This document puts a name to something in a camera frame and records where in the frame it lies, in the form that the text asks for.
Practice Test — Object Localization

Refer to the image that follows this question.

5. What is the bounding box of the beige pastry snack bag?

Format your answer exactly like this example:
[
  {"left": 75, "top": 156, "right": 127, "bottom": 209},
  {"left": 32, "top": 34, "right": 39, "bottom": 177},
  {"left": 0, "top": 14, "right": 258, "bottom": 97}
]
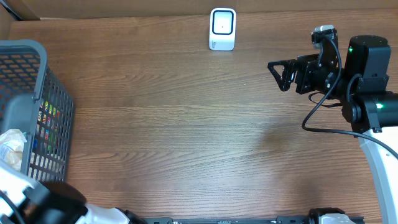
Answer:
[{"left": 1, "top": 129, "right": 27, "bottom": 171}]

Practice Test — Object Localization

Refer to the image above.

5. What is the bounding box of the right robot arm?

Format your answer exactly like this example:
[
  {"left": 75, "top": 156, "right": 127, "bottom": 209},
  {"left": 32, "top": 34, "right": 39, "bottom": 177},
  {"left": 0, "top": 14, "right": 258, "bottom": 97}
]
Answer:
[{"left": 267, "top": 32, "right": 397, "bottom": 223}]

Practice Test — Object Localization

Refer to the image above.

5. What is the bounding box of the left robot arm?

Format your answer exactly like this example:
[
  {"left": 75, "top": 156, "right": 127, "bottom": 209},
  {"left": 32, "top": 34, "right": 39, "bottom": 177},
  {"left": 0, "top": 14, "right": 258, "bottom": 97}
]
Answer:
[{"left": 1, "top": 161, "right": 146, "bottom": 224}]

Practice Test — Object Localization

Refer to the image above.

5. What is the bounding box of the white barcode scanner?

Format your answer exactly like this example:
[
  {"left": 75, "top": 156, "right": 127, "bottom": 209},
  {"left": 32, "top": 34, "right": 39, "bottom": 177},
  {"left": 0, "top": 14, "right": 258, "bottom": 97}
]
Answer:
[{"left": 209, "top": 7, "right": 237, "bottom": 51}]

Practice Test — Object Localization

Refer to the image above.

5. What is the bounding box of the grey plastic mesh basket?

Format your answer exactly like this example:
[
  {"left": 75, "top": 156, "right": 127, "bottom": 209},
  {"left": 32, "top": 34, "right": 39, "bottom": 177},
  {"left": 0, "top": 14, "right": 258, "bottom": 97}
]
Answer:
[{"left": 1, "top": 40, "right": 75, "bottom": 181}]

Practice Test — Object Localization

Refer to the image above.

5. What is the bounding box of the cardboard back board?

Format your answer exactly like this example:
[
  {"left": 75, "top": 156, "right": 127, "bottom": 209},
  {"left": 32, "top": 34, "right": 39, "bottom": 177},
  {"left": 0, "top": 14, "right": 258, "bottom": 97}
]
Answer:
[{"left": 1, "top": 0, "right": 397, "bottom": 20}]

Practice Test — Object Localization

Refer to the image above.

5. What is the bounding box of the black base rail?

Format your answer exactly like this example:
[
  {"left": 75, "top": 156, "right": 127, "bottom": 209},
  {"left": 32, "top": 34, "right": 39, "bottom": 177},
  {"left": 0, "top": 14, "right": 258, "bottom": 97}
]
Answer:
[{"left": 144, "top": 207, "right": 365, "bottom": 224}]

